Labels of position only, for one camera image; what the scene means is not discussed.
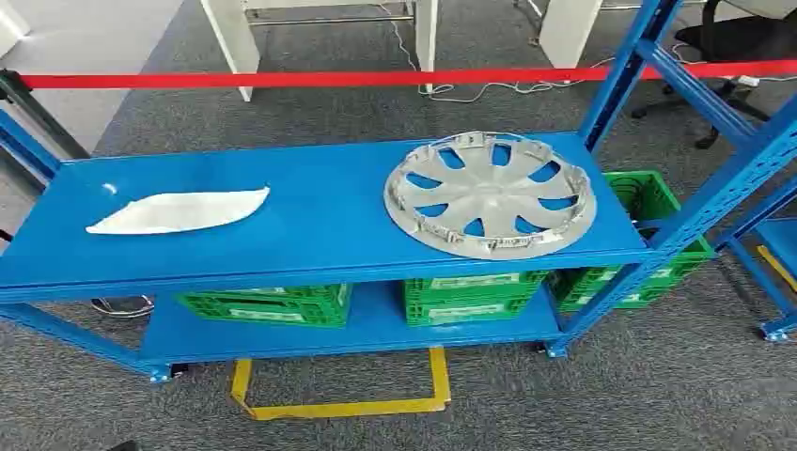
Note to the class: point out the black robot foot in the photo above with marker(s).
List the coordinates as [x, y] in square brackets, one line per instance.
[123, 446]

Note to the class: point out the silver plastic wheel hubcap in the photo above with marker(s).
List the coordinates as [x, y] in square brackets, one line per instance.
[492, 193]

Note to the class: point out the green plastic crate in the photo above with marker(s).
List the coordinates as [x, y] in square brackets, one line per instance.
[280, 308]
[467, 305]
[647, 193]

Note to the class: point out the black office chair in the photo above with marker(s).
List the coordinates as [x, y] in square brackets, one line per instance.
[741, 37]

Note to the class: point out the chrome barrier stanchion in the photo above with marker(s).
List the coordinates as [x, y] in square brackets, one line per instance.
[56, 127]

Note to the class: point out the blue metal shelf rack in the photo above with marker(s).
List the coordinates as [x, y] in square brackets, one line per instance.
[778, 239]
[311, 187]

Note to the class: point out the red barrier belt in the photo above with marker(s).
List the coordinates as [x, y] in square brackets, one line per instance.
[311, 79]

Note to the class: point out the white power strip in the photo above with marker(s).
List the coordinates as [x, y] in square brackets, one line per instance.
[748, 81]

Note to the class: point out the white curved car trim part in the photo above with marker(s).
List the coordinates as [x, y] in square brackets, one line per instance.
[180, 211]

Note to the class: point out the white desk leg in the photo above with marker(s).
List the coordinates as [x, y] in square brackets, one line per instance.
[570, 31]

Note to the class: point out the yellow floor tape outline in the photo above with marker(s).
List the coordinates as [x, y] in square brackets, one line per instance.
[348, 409]

